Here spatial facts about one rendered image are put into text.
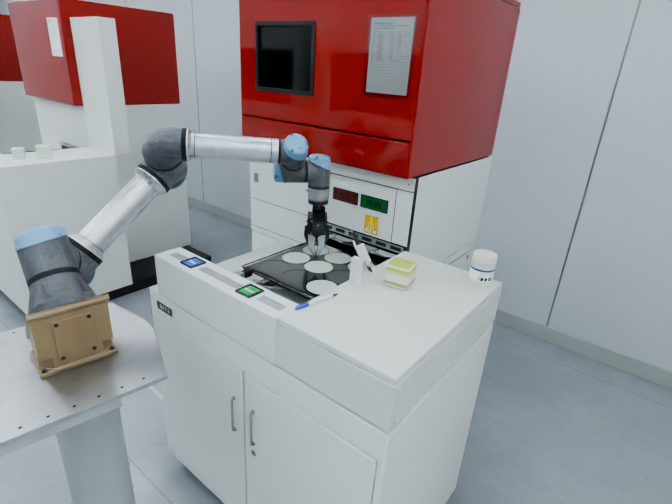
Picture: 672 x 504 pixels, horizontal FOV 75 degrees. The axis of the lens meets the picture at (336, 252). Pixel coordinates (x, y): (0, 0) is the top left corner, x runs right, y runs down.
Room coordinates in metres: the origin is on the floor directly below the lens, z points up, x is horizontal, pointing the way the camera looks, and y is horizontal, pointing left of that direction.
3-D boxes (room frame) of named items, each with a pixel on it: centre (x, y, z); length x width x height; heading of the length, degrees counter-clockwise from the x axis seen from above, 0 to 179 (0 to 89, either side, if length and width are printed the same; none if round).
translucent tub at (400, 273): (1.16, -0.19, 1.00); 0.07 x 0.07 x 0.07; 62
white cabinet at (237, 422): (1.25, 0.06, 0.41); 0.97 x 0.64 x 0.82; 53
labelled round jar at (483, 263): (1.20, -0.44, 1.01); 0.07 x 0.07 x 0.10
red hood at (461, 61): (1.93, -0.12, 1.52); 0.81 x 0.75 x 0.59; 53
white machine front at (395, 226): (1.68, 0.07, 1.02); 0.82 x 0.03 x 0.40; 53
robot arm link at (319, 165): (1.48, 0.08, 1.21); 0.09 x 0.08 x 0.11; 104
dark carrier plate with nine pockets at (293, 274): (1.38, 0.06, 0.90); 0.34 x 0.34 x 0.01; 53
